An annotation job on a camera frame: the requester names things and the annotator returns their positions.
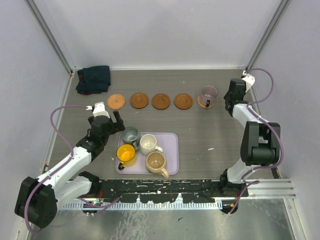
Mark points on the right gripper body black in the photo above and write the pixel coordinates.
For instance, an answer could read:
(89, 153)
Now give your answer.
(226, 97)

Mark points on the purple transparent mug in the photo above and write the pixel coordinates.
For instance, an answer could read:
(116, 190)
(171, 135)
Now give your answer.
(208, 95)

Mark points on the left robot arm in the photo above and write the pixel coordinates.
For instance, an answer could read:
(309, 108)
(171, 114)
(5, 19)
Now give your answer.
(39, 199)

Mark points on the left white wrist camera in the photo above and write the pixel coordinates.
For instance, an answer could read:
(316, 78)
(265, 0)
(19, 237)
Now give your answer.
(98, 109)

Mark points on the beige ceramic mug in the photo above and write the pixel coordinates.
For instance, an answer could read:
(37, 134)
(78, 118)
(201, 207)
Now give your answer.
(156, 164)

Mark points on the brown wooden coaster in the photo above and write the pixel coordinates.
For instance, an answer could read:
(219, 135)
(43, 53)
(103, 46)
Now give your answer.
(161, 101)
(139, 100)
(183, 101)

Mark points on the dark blue folded cloth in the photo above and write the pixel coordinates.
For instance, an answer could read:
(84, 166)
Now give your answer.
(93, 80)

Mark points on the woven rattan coaster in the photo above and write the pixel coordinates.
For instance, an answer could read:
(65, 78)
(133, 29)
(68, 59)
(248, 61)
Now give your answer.
(203, 106)
(116, 101)

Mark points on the yellow transparent mug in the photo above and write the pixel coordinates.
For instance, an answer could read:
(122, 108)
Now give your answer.
(127, 156)

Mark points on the white ceramic mug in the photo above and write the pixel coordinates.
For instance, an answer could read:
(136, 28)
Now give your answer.
(148, 144)

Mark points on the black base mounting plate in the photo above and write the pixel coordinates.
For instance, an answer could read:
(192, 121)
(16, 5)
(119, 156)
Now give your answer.
(162, 198)

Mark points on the lavender plastic tray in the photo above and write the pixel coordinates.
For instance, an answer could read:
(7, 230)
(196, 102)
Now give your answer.
(169, 142)

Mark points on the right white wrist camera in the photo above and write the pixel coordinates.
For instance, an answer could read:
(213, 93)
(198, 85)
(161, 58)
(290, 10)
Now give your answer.
(248, 79)

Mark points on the slotted cable duct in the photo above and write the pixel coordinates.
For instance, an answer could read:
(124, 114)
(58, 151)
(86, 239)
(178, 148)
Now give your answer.
(167, 206)

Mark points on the aluminium front rail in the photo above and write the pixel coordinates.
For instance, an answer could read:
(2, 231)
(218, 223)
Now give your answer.
(267, 188)

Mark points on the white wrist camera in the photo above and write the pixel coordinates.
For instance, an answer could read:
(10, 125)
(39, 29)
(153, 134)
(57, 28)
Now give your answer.
(248, 79)
(98, 109)

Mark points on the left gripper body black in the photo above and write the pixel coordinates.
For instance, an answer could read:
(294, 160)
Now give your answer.
(111, 130)

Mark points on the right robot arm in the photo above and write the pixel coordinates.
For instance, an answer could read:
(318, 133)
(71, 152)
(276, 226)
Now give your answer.
(259, 148)

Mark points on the grey-green ceramic mug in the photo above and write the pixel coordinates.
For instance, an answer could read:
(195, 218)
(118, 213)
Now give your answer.
(132, 136)

